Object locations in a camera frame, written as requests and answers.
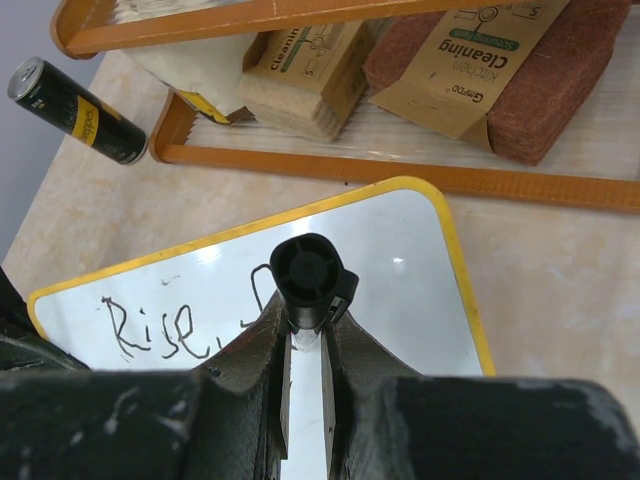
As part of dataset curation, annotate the yellow framed whiteboard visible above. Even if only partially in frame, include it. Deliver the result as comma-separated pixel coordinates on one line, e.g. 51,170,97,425
28,177,495,376

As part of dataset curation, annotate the black drink can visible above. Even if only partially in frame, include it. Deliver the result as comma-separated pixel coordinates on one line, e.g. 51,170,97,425
7,56,147,165

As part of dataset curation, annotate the white bag lower left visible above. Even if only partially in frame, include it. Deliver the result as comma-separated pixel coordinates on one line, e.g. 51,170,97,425
124,33,258,125

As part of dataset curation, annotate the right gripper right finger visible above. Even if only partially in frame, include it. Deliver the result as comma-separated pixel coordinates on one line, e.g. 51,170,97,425
319,307,639,479

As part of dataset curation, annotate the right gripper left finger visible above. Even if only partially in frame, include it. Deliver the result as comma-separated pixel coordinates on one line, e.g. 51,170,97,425
1,295,290,479

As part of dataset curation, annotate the brown packet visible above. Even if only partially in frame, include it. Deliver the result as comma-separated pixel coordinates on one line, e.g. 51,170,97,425
364,1,631,165

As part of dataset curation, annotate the tan cardboard box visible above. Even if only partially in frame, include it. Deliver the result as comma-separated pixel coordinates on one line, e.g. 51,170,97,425
238,21,374,142

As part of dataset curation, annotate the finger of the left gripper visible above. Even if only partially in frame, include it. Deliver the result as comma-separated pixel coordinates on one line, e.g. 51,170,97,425
1,270,87,372

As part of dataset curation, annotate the wooden three tier shelf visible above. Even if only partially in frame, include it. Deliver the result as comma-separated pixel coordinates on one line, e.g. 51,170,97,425
50,1,639,214

